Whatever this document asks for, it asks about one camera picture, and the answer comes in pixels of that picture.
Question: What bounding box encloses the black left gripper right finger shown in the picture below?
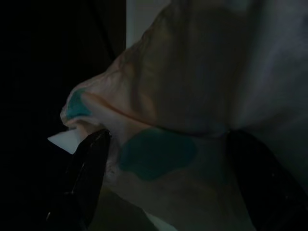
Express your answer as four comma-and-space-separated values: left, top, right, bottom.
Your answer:
226, 129, 308, 231

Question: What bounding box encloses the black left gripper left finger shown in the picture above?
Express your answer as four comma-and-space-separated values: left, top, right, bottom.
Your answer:
45, 128, 112, 231

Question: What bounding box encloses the grey square pillow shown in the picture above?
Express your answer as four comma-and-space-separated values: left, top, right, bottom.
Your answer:
47, 0, 265, 231

